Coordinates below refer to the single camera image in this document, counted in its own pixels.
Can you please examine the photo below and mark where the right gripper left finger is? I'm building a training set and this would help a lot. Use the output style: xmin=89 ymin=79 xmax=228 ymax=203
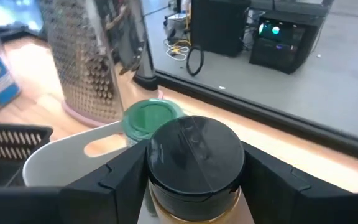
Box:
xmin=60 ymin=139 xmax=151 ymax=224

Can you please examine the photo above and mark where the grey plastic bin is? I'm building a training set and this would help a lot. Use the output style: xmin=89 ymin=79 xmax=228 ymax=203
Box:
xmin=22 ymin=119 xmax=155 ymax=224

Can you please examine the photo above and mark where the black aluminium rig frame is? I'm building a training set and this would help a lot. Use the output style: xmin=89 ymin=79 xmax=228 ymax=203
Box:
xmin=134 ymin=0 xmax=358 ymax=166

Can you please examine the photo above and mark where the black equipment case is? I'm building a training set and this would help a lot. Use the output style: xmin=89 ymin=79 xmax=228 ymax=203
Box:
xmin=190 ymin=0 xmax=252 ymax=58

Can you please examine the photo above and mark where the green lid oregano jar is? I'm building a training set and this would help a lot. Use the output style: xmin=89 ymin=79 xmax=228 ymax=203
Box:
xmin=121 ymin=98 xmax=186 ymax=147

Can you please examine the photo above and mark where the white cable bundle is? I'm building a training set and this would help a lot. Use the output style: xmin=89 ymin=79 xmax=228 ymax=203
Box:
xmin=165 ymin=40 xmax=192 ymax=62

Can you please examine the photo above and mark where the black round disc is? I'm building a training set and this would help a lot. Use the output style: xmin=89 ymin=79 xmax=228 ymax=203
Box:
xmin=146 ymin=115 xmax=246 ymax=224

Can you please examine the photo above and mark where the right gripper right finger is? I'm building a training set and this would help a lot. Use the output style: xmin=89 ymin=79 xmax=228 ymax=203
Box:
xmin=242 ymin=141 xmax=334 ymax=224

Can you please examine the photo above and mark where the black computer with lights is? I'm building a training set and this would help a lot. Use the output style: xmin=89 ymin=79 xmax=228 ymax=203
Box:
xmin=249 ymin=11 xmax=326 ymax=75

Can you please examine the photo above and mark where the pink metal box grater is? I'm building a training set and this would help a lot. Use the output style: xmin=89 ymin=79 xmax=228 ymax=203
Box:
xmin=39 ymin=0 xmax=164 ymax=128

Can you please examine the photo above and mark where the black mesh basket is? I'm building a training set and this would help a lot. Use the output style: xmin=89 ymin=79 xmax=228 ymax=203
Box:
xmin=0 ymin=122 xmax=54 ymax=187

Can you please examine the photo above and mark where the black cable coil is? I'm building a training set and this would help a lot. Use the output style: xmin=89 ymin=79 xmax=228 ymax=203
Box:
xmin=186 ymin=45 xmax=205 ymax=77

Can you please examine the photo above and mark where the white box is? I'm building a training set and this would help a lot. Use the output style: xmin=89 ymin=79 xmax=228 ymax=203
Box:
xmin=166 ymin=12 xmax=192 ymax=32

